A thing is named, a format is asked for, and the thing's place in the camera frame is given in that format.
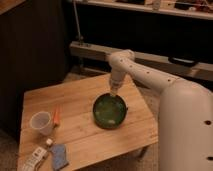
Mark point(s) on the white remote control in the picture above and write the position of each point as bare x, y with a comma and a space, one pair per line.
35, 159

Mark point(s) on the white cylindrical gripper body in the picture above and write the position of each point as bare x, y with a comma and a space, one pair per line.
116, 79

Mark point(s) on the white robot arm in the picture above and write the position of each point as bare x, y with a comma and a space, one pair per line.
185, 124

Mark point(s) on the blue cloth sponge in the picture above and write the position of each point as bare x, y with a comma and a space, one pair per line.
59, 159

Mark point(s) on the orange marker pen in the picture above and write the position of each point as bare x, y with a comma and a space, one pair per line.
56, 118

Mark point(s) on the tan gripper finger tip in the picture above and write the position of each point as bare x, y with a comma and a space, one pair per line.
113, 92

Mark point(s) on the wooden table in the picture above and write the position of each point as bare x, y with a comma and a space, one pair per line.
85, 142

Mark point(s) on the metal vertical pole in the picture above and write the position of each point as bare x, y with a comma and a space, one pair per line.
79, 36

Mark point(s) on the long grey bench rail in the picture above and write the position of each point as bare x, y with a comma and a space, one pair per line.
203, 71

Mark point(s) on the small white cube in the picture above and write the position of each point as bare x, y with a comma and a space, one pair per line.
49, 142

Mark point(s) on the clear plastic cup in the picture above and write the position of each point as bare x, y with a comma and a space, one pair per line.
42, 122

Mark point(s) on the black handle on bench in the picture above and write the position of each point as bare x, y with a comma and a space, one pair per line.
182, 62

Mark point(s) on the green ceramic bowl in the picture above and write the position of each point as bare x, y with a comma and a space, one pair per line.
109, 111

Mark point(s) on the upper shelf with clutter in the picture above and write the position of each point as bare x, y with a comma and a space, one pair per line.
155, 8

